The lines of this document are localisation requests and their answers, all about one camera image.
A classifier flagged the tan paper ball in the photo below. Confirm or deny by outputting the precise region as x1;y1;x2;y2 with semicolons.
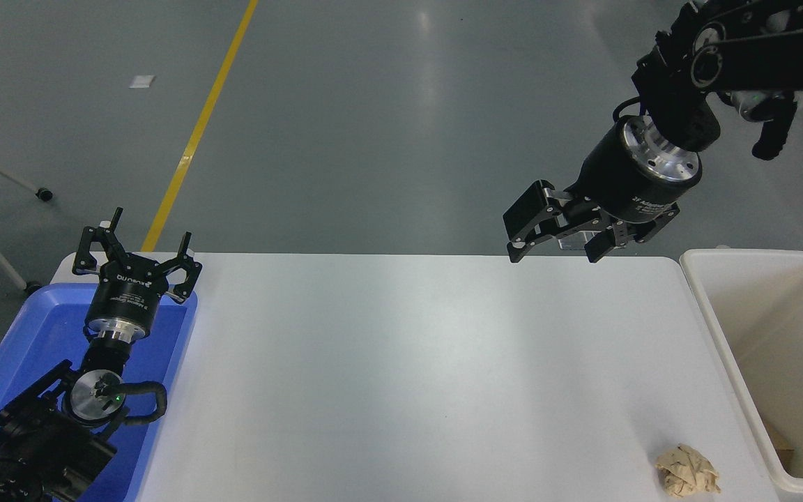
655;443;721;498

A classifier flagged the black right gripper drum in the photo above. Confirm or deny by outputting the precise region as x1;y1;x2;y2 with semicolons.
571;123;703;225

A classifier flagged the blue plastic tray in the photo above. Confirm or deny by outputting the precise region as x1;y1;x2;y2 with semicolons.
0;282;199;502

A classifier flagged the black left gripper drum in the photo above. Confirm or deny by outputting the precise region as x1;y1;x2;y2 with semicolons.
86;255;170;330

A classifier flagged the grey wheeled frame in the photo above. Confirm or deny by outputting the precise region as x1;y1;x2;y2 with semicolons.
0;143;54;204

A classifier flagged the large pale plastic bin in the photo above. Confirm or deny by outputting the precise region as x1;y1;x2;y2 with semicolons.
679;248;803;497

